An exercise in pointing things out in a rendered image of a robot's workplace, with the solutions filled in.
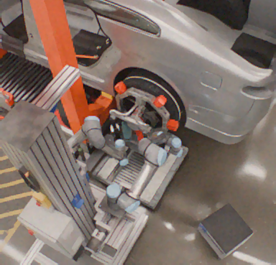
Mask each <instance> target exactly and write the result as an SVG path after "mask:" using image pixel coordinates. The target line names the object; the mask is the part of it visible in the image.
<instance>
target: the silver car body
mask: <svg viewBox="0 0 276 265"><path fill-rule="evenodd" d="M63 4H64V7H65V13H66V16H67V21H68V25H69V28H70V29H69V31H70V35H71V38H72V41H73V48H74V50H75V55H76V58H77V60H76V61H77V64H78V68H79V69H80V76H81V79H82V82H83V84H86V85H87V86H90V87H92V88H95V89H96V90H101V91H103V92H105V93H108V94H110V95H112V96H114V93H113V90H112V81H113V78H114V75H115V74H116V73H117V72H118V71H119V70H121V69H122V68H125V67H129V66H137V67H142V68H147V69H148V70H151V71H153V72H155V73H157V74H158V75H160V76H161V77H163V78H164V79H166V81H167V82H168V83H169V84H171V86H172V87H173V88H174V89H175V90H176V92H177V93H178V95H179V96H180V97H181V99H182V101H183V103H184V105H185V109H186V112H187V124H186V126H185V127H186V128H189V129H191V130H194V131H196V132H198V133H200V134H203V135H205V136H208V137H210V138H212V139H214V140H216V141H219V142H221V143H223V144H235V143H237V142H239V141H241V140H242V139H244V137H246V136H247V135H249V134H250V133H251V131H252V129H253V128H255V127H256V126H257V124H259V123H260V122H261V121H262V119H263V118H264V117H265V116H266V115H267V114H268V113H269V112H270V111H271V109H272V107H273V106H274V104H275V102H276V0H63ZM1 34H4V35H7V36H10V37H13V38H17V39H19V40H22V41H25V42H24V43H23V45H24V46H23V48H24V49H23V52H24V56H25V57H26V58H25V59H28V60H31V61H33V62H35V63H39V64H41V65H43V66H45V67H46V68H50V65H49V61H48V58H47V56H46V54H45V49H44V47H43V44H42V40H41V37H40V33H39V31H38V27H37V24H36V20H35V18H34V14H33V11H32V7H31V4H30V2H29V0H0V48H1V49H3V47H2V45H1ZM50 69H51V68H50Z"/></svg>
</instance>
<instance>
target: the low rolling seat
mask: <svg viewBox="0 0 276 265"><path fill-rule="evenodd" d="M198 230H199V232H201V235H202V236H203V237H204V238H205V239H206V241H207V242H208V243H209V244H210V245H211V248H213V249H214V251H215V252H216V253H217V254H218V260H219V261H220V260H221V259H224V258H226V257H227V256H228V255H229V254H230V253H231V252H232V251H233V250H235V249H237V248H238V247H240V246H241V245H242V244H245V243H246V241H247V240H248V239H249V238H250V237H251V235H252V234H253V231H252V229H251V228H250V227H249V226H248V225H247V224H246V223H245V221H244V220H243V219H242V217H240V215H239V214H238V213H237V212H236V211H235V209H234V208H233V207H232V206H231V205H230V203H227V204H225V205H223V206H222V207H221V208H219V209H218V210H217V211H216V212H215V213H213V214H211V215H210V216H208V217H207V218H206V219H204V220H203V221H202V222H201V223H200V225H199V227H198Z"/></svg>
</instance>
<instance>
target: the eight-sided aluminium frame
mask: <svg viewBox="0 0 276 265"><path fill-rule="evenodd" d="M130 95H132V96H135V97H138V98H140V99H142V100H144V101H147V102H149V103H150V104H151V105H152V106H153V107H154V109H155V110H156V112H158V113H159V115H160V116H161V117H162V127H159V128H156V129H152V130H151V132H150V133H149V135H152V136H154V135H157V134H158V133H159V132H160V131H161V132H164V133H166V132H167V130H168V129H166V124H167V122H168V121H169V118H170V114H169V113H168V112H167V111H166V110H165V109H164V108H163V106H162V107H160V108H157V107H156V105H155V104H154V103H153V102H154V100H155V99H156V97H155V96H153V95H152V94H148V93H145V92H144V91H142V90H139V89H136V88H133V87H131V88H129V89H127V90H126V91H125V92H124V93H122V94H120V95H119V94H117V95H116V105H117V111H118V112H119V113H127V111H126V110H125V109H124V103H123V97H126V96H130Z"/></svg>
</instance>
